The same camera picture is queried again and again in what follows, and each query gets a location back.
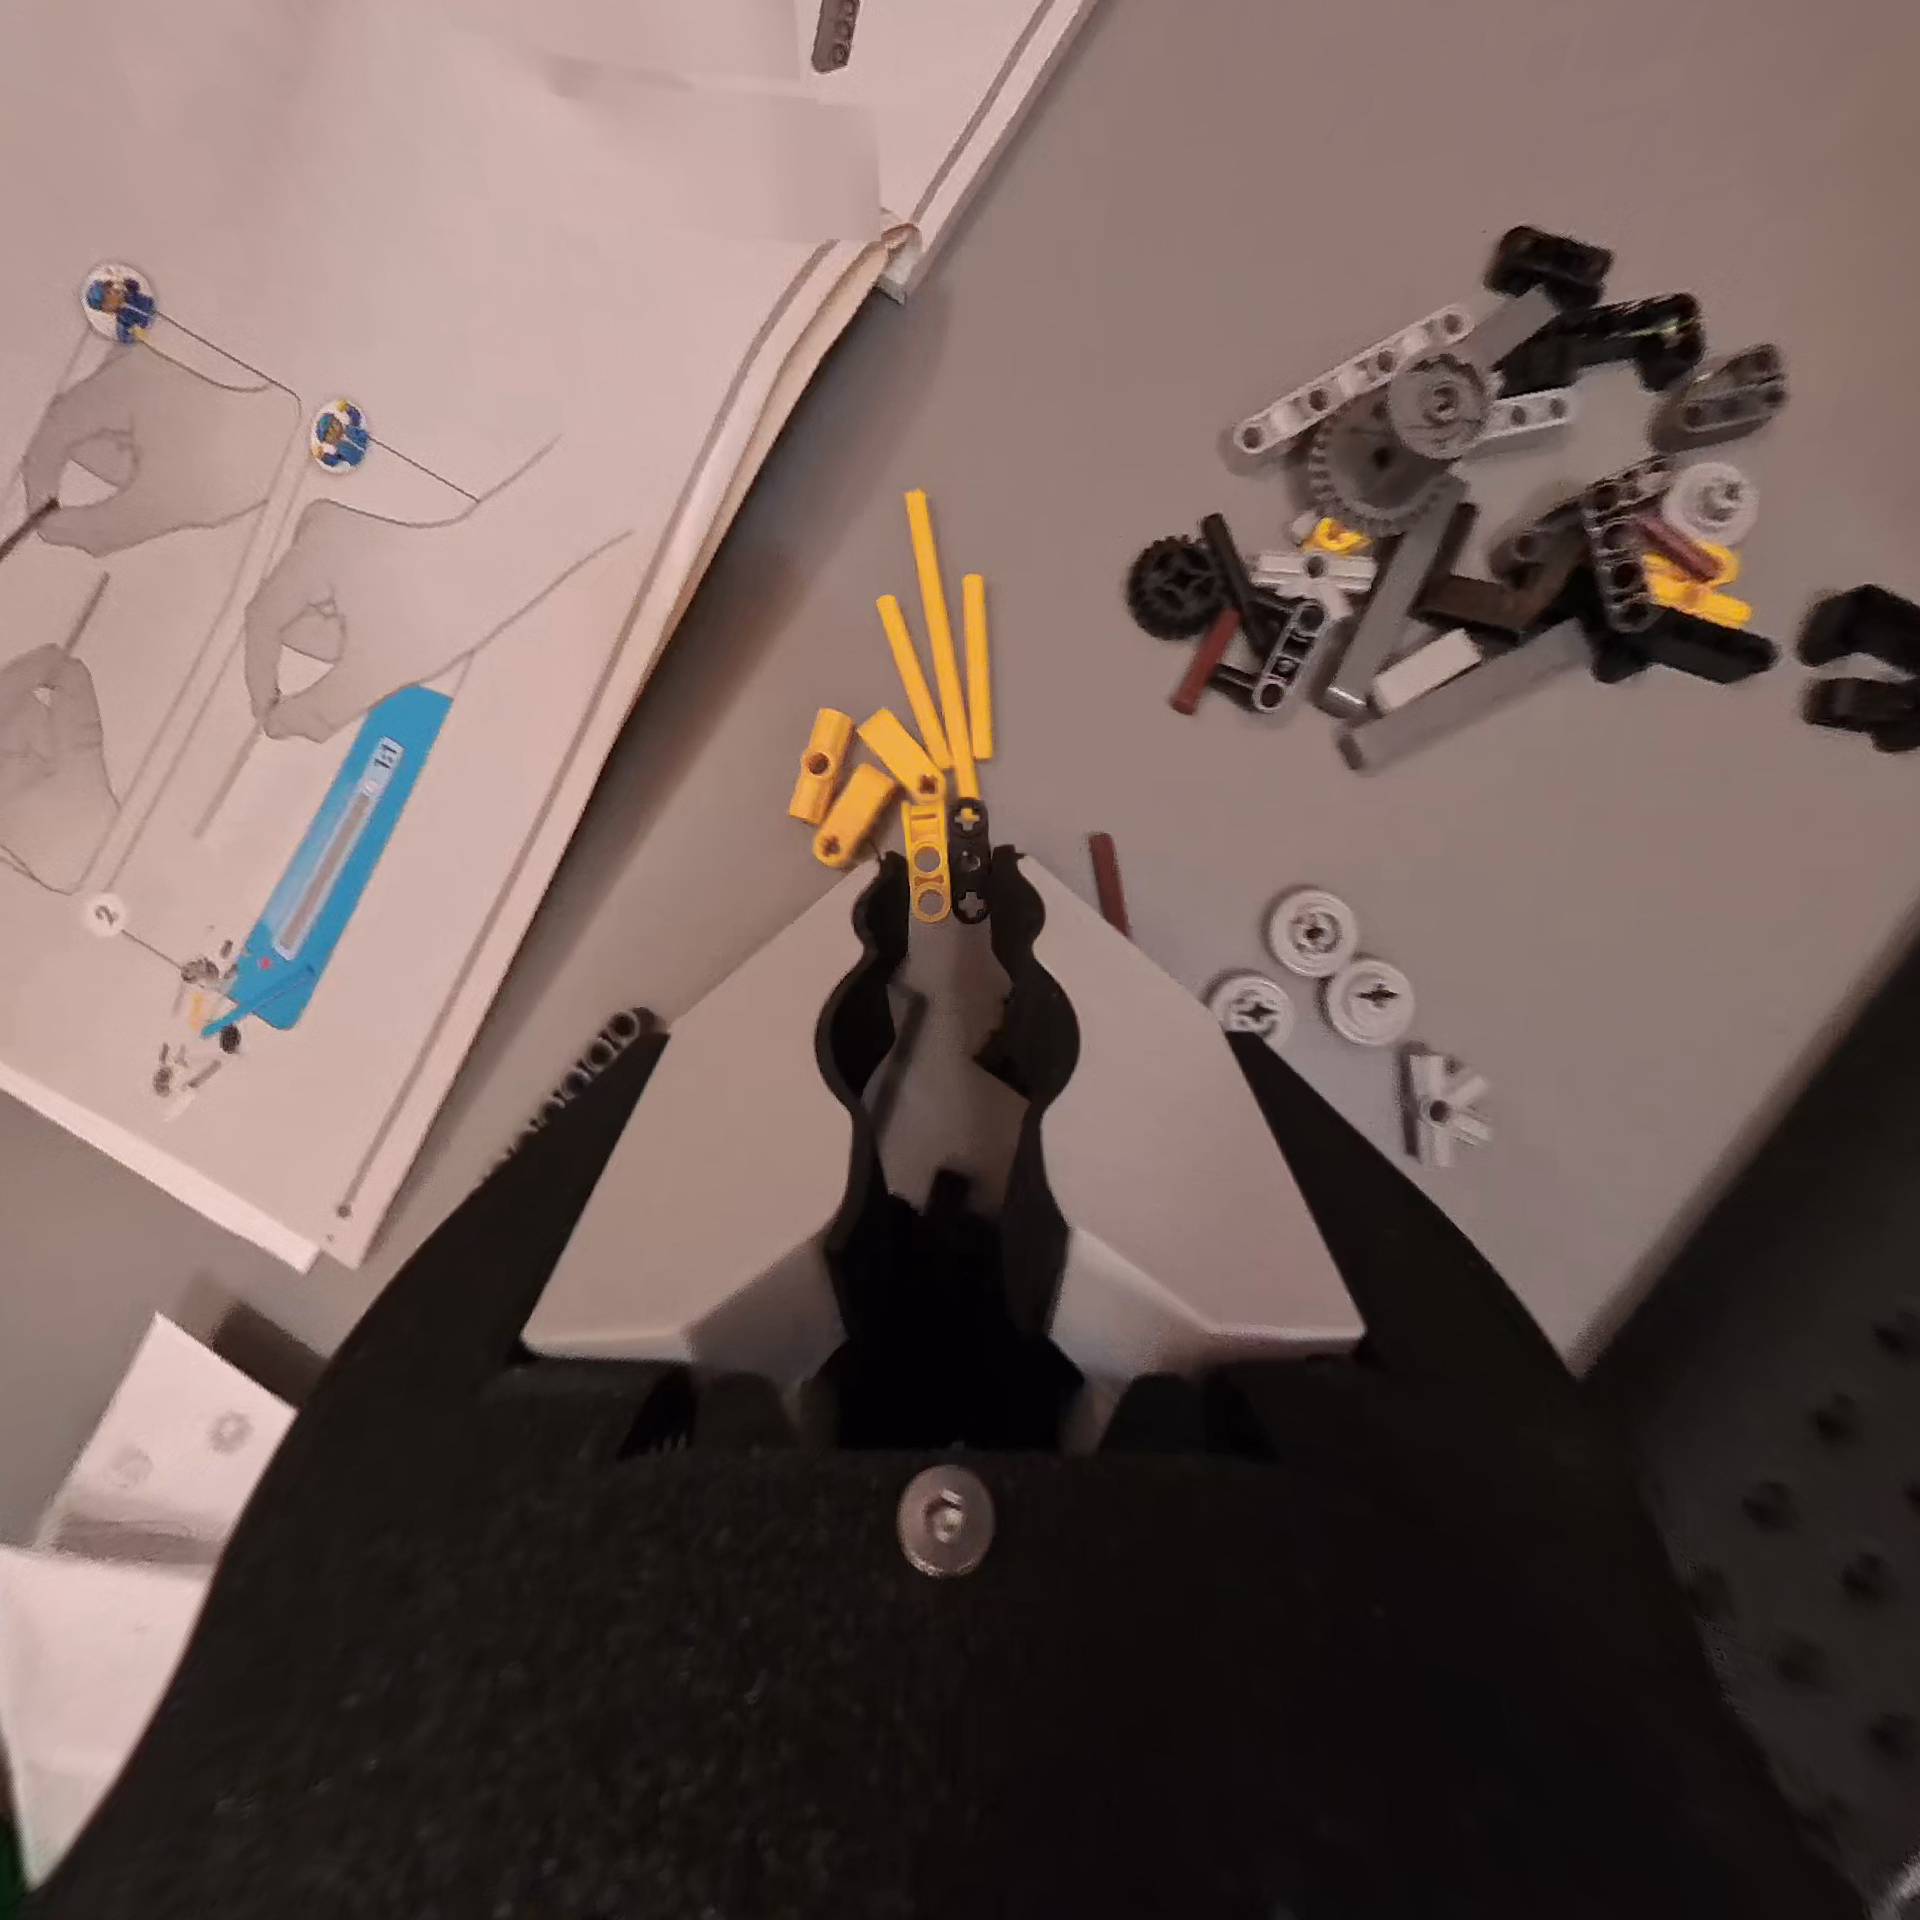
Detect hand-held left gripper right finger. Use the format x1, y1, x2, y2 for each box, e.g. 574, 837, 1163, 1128
989, 847, 1368, 1400

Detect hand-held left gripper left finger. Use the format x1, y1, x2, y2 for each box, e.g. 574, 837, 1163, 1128
517, 862, 917, 1399

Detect printed white paper bag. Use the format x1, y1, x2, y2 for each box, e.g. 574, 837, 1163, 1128
0, 1310, 300, 1882

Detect pile of mixed lego pieces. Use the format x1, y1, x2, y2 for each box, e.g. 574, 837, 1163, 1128
1126, 223, 1795, 773

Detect long black lego beam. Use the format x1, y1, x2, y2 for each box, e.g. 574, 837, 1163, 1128
502, 1003, 669, 1181

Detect light grey star lego piece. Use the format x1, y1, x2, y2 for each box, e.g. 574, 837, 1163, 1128
1401, 1052, 1493, 1170

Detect yellow lego connector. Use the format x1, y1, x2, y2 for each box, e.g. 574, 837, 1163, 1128
853, 705, 950, 804
815, 762, 899, 868
790, 705, 858, 824

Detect long yellow lego axle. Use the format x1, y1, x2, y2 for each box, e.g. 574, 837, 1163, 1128
903, 491, 979, 804

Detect lego instruction booklet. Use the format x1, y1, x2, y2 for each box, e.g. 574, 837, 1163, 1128
0, 0, 1104, 1276

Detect black angled lego beam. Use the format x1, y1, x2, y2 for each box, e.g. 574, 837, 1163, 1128
1804, 678, 1920, 747
1795, 583, 1920, 670

